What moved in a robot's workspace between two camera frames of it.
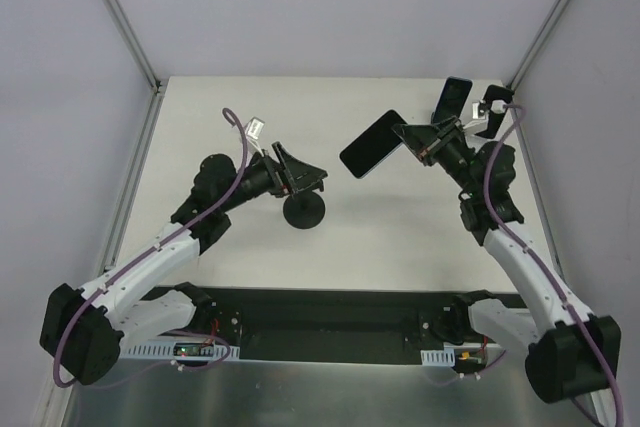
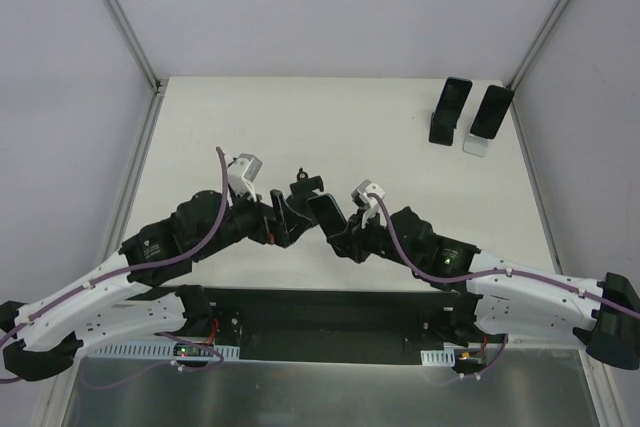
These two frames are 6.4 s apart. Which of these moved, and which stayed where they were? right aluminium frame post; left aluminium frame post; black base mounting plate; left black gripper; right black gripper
Moved: right black gripper; left black gripper
Stayed: black base mounting plate; right aluminium frame post; left aluminium frame post
